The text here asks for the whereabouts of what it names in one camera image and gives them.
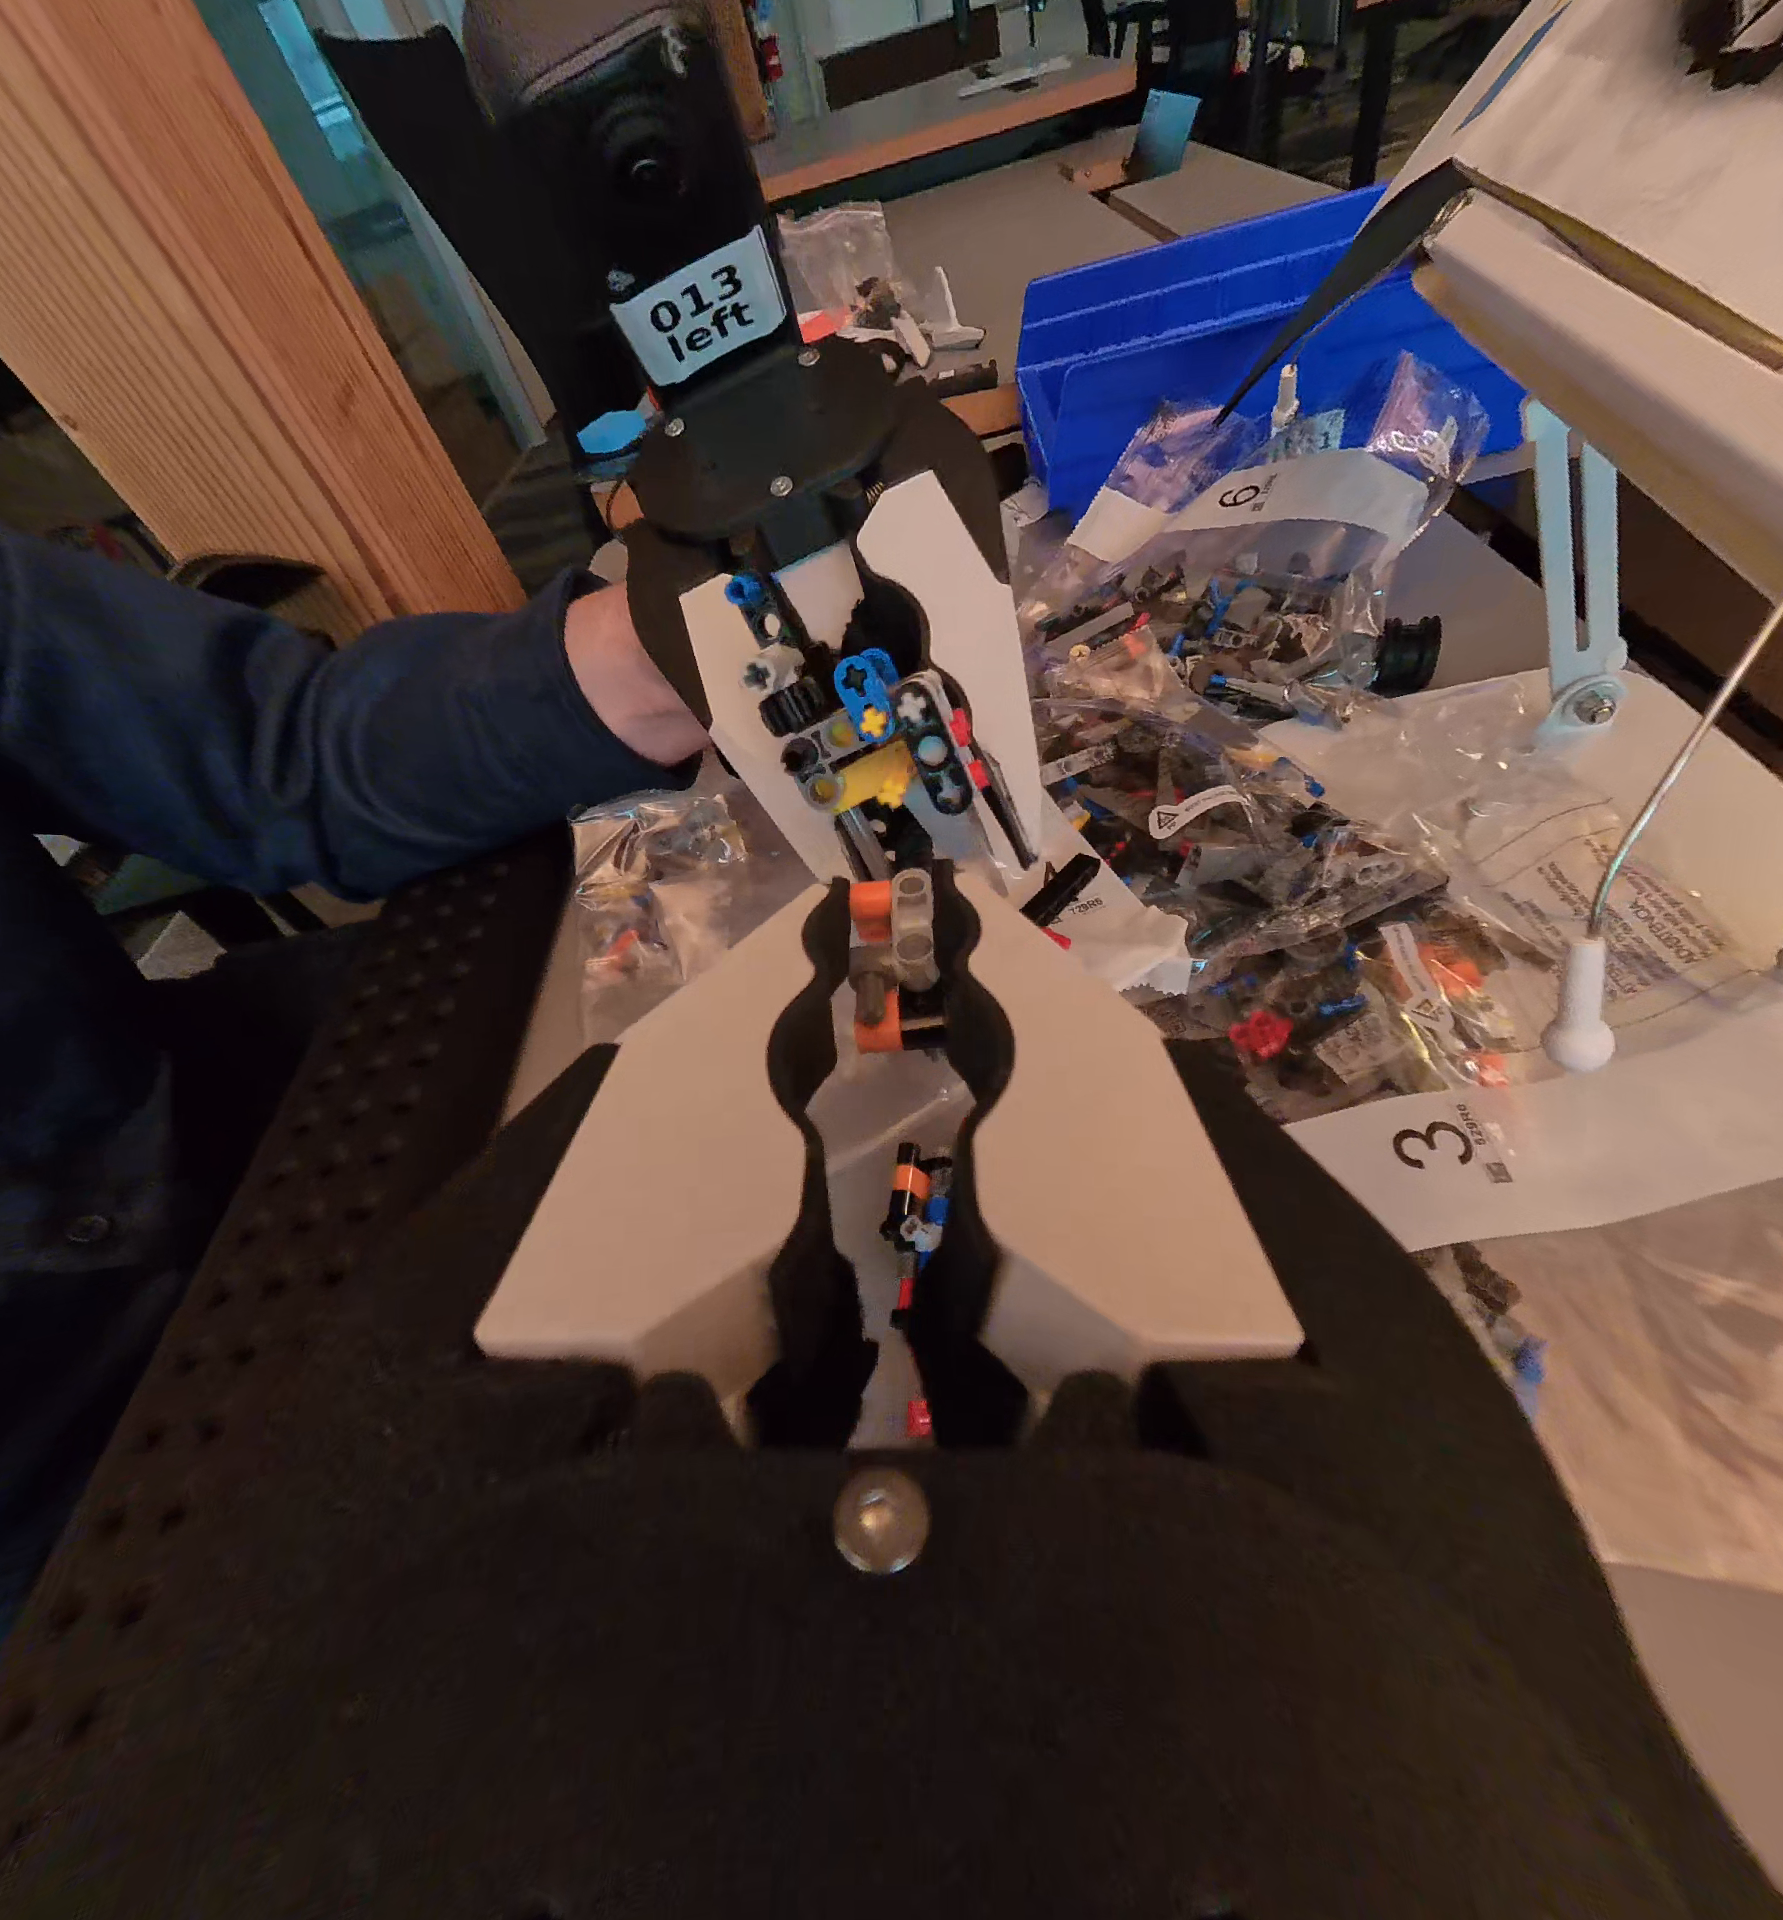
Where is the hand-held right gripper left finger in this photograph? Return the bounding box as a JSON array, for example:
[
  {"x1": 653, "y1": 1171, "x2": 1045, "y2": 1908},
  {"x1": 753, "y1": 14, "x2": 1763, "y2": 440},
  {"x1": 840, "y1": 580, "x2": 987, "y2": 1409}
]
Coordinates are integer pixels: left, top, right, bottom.
[{"x1": 471, "y1": 885, "x2": 880, "y2": 1449}]

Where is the wooden side desk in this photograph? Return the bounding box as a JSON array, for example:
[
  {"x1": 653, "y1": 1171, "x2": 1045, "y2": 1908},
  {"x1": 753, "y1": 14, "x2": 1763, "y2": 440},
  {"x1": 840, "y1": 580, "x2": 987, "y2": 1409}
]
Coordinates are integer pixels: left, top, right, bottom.
[{"x1": 746, "y1": 58, "x2": 1333, "y2": 439}]

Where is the small empty clear bag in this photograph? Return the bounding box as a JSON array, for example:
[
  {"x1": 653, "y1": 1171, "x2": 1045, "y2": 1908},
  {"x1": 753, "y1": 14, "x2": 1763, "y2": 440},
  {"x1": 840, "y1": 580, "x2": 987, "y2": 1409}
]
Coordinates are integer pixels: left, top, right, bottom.
[{"x1": 776, "y1": 204, "x2": 896, "y2": 331}]

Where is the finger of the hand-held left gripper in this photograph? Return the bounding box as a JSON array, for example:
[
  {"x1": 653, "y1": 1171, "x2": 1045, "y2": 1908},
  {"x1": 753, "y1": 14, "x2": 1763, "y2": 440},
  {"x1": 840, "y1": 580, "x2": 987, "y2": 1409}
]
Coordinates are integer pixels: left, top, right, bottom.
[
  {"x1": 856, "y1": 469, "x2": 1045, "y2": 876},
  {"x1": 676, "y1": 567, "x2": 856, "y2": 885}
]

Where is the orange grey lego connector assembly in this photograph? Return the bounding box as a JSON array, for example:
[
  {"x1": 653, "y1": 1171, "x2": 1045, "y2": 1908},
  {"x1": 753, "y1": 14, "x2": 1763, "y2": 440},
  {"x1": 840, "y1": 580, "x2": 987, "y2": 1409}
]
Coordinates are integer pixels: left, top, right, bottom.
[{"x1": 840, "y1": 866, "x2": 954, "y2": 1061}]

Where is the large white-label lego parts bag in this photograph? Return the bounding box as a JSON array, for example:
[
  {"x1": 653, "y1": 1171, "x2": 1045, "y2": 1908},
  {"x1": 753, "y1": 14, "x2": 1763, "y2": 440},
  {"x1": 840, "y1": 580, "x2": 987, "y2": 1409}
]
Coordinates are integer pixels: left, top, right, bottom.
[
  {"x1": 1034, "y1": 705, "x2": 1455, "y2": 995},
  {"x1": 1160, "y1": 666, "x2": 1783, "y2": 1251}
]

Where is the black perforated board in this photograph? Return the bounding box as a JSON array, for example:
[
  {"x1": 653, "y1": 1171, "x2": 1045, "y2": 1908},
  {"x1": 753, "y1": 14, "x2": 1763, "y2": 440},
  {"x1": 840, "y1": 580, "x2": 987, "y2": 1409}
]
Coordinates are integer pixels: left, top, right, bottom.
[{"x1": 0, "y1": 831, "x2": 581, "y2": 1833}]

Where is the partly built black lego assembly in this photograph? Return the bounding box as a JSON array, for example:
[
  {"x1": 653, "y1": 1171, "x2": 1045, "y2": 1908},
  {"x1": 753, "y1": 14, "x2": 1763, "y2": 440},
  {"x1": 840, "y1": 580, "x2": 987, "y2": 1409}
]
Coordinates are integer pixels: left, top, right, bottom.
[{"x1": 723, "y1": 570, "x2": 1016, "y2": 889}]

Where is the wooden post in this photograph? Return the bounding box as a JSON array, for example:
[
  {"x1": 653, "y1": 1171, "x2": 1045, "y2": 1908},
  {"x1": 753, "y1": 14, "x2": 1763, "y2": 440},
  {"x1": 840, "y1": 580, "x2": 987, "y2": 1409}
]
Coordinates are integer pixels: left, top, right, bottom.
[{"x1": 0, "y1": 0, "x2": 527, "y2": 628}]

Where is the black ribbon bookmark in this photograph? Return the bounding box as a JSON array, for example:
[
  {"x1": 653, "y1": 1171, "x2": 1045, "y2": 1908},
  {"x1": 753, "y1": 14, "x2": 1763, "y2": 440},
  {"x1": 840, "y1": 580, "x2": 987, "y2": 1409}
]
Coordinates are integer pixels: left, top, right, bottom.
[{"x1": 1213, "y1": 162, "x2": 1480, "y2": 426}]

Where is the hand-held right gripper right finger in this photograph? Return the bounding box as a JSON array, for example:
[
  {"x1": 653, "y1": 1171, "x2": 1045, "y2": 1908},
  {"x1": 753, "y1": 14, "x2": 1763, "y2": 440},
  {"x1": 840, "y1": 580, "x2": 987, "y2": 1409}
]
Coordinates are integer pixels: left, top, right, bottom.
[{"x1": 909, "y1": 876, "x2": 1309, "y2": 1449}]

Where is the blue plastic bin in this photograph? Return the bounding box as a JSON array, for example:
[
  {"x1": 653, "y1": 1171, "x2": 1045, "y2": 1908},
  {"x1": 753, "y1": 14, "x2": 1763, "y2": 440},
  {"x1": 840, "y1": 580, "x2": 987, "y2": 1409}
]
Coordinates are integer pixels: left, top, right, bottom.
[{"x1": 1012, "y1": 182, "x2": 1530, "y2": 520}]

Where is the lego instruction booklet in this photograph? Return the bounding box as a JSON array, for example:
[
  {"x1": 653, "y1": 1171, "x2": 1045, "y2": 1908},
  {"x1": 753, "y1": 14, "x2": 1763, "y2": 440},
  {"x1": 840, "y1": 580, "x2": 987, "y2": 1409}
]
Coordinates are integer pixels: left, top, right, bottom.
[{"x1": 1371, "y1": 0, "x2": 1783, "y2": 378}]

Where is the clear bag of grey parts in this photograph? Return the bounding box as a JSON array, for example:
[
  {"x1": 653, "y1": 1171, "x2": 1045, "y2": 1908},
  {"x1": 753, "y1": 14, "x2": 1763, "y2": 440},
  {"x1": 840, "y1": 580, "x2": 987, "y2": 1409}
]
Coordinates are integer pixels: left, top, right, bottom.
[{"x1": 1022, "y1": 355, "x2": 1497, "y2": 735}]

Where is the person's left hand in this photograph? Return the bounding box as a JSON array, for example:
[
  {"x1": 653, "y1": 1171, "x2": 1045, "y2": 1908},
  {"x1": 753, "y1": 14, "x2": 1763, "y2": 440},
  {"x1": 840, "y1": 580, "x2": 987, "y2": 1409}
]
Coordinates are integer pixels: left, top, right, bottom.
[{"x1": 561, "y1": 576, "x2": 714, "y2": 769}]

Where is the small black orange lego assembly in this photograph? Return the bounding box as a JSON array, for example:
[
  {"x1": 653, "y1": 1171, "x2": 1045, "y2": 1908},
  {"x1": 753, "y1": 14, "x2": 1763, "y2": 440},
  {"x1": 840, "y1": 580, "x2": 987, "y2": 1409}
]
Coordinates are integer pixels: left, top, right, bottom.
[{"x1": 880, "y1": 1144, "x2": 964, "y2": 1329}]

